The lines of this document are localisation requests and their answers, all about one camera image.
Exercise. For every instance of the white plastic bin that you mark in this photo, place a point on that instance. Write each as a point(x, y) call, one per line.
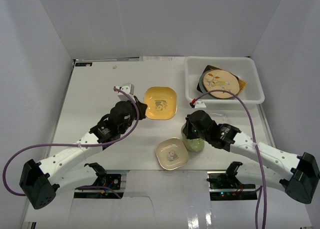
point(242, 67)

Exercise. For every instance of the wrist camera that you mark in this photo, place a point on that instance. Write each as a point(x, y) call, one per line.
point(197, 104)
point(125, 92)

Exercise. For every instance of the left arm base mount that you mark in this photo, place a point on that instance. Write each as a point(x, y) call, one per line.
point(107, 185)

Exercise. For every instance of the green panda square dish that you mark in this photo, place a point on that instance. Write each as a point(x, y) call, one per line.
point(192, 145)

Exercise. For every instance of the clear plastic dish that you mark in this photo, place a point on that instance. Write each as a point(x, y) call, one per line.
point(218, 116)

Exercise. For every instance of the yellow panda square dish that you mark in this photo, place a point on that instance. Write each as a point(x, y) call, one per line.
point(161, 103)

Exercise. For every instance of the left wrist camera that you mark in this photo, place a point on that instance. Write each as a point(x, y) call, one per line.
point(125, 92)

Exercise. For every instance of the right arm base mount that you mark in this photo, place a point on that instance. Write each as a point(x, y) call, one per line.
point(224, 186)

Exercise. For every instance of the beige bird branch plate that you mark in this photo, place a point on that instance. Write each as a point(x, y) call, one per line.
point(218, 79)

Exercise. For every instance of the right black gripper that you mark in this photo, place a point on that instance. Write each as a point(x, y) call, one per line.
point(186, 131)

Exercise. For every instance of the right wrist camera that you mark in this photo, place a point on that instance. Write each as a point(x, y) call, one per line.
point(197, 104)

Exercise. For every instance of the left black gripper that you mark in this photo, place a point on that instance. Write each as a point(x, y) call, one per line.
point(139, 108)

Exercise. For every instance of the black square amber plate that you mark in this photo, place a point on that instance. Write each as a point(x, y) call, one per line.
point(208, 68)

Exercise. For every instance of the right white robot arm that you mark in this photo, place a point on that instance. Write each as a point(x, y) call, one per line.
point(296, 175)

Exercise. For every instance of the teal round plate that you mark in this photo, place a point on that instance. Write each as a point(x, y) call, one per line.
point(201, 84)

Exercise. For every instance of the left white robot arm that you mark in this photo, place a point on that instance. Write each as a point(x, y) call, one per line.
point(41, 181)

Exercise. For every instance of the cream panda square dish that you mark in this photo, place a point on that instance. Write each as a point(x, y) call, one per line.
point(172, 154)

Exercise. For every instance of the woven fan-shaped basket plate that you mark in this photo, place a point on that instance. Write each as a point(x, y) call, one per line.
point(242, 85)

